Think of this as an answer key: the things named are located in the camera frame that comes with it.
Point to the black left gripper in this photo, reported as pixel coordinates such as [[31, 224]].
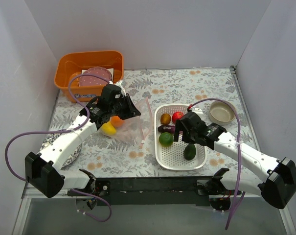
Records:
[[125, 109]]

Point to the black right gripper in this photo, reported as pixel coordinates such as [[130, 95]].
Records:
[[185, 132]]

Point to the orange tangerine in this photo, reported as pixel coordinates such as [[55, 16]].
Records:
[[116, 121]]

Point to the yellow mango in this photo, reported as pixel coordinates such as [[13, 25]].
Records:
[[108, 129]]

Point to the purple eggplant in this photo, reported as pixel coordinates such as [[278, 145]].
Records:
[[166, 128]]

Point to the green lime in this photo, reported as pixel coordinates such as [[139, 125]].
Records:
[[166, 139]]

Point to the dark green avocado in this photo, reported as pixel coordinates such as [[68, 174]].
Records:
[[189, 152]]

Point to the white perforated plastic basket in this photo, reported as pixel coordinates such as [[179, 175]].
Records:
[[172, 157]]

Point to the clear zip top bag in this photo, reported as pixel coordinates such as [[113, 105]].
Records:
[[135, 130]]

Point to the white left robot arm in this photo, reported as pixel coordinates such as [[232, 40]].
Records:
[[43, 170]]

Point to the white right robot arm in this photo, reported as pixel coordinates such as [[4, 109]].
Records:
[[276, 181]]

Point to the red apple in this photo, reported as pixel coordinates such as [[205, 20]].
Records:
[[176, 116]]

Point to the brown kiwi fruit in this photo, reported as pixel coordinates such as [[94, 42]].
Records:
[[165, 119]]

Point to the pink polka dot plate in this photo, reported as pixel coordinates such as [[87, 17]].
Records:
[[96, 76]]

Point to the beige ceramic bowl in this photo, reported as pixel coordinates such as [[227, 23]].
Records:
[[220, 113]]

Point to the orange plastic tub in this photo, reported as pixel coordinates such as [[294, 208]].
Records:
[[74, 64]]

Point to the floral patterned table mat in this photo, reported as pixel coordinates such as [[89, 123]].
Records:
[[107, 157]]

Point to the blue floral plate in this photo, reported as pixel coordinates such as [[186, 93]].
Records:
[[71, 158]]

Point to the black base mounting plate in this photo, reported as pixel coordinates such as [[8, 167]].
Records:
[[194, 190]]

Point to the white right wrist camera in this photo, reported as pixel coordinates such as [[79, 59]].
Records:
[[196, 110]]

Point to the aluminium table edge rail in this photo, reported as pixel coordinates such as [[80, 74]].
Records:
[[284, 213]]

